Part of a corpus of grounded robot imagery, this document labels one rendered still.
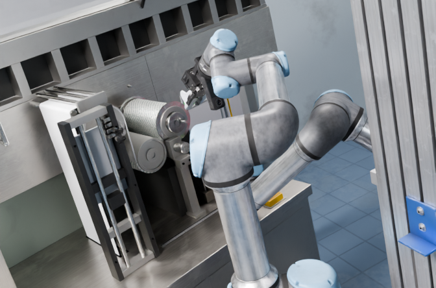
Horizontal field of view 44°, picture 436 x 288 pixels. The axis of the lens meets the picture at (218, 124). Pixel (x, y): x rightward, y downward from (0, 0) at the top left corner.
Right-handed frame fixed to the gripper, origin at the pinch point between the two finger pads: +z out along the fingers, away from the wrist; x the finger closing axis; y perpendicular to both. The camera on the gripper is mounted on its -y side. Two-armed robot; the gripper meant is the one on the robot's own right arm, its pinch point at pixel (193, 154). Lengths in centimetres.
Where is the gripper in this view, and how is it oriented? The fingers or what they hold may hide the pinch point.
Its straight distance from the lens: 202.1
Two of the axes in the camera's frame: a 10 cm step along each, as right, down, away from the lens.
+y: -2.3, -9.1, -3.4
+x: -7.3, 3.9, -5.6
